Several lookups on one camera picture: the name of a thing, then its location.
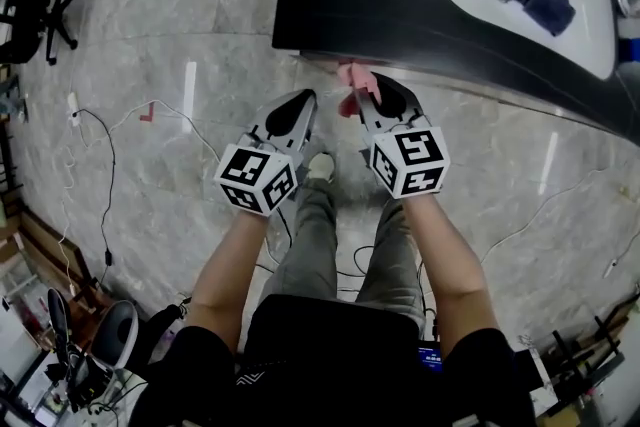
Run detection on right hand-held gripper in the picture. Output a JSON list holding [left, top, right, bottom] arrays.
[[355, 73, 451, 200]]

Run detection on wooden shelf frame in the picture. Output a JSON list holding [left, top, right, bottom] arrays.
[[0, 209, 101, 306]]

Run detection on pink knitted cloth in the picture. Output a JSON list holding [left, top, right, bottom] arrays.
[[337, 61, 377, 117]]

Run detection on navy blue cloth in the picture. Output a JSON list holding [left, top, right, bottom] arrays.
[[488, 0, 577, 38]]

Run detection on person's black shirt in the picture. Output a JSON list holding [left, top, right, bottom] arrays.
[[129, 294, 536, 427]]

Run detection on person's grey trousers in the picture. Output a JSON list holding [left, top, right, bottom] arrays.
[[259, 177, 426, 331]]

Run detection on black metal rack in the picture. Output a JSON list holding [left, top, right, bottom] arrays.
[[547, 294, 640, 416]]

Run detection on blue plastic cup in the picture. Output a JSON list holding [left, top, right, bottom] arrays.
[[618, 37, 640, 64]]

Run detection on person's left forearm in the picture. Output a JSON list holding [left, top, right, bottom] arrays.
[[185, 207, 275, 351]]

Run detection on grey office chair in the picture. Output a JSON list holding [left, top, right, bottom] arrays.
[[92, 299, 140, 371]]

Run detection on black office chair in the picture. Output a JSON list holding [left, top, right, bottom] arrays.
[[0, 0, 93, 66]]

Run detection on black power cable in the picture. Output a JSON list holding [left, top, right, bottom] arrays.
[[74, 108, 117, 289]]

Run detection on person's right forearm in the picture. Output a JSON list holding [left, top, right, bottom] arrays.
[[399, 194, 501, 359]]

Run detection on small blue screen device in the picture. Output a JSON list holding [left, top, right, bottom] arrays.
[[417, 339, 444, 374]]

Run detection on white floor cable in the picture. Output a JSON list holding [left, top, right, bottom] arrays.
[[79, 99, 224, 164], [479, 164, 616, 266]]

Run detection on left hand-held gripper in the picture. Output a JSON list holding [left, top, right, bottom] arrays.
[[214, 90, 318, 217]]

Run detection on white power strip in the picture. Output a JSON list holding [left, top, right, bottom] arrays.
[[67, 92, 82, 129]]

